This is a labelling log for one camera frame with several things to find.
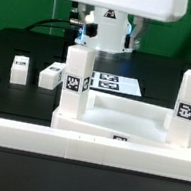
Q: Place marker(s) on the white desk top tray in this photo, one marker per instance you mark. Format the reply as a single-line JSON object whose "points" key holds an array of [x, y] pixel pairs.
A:
{"points": [[127, 120]]}

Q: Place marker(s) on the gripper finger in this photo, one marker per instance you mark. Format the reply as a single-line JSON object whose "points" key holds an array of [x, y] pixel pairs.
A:
{"points": [[86, 13], [140, 27]]}

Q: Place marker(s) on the white front rail barrier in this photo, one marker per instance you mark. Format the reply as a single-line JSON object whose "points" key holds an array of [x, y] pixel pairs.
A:
{"points": [[45, 140]]}

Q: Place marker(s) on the marker tag sheet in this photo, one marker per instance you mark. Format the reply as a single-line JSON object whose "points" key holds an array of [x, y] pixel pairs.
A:
{"points": [[111, 82]]}

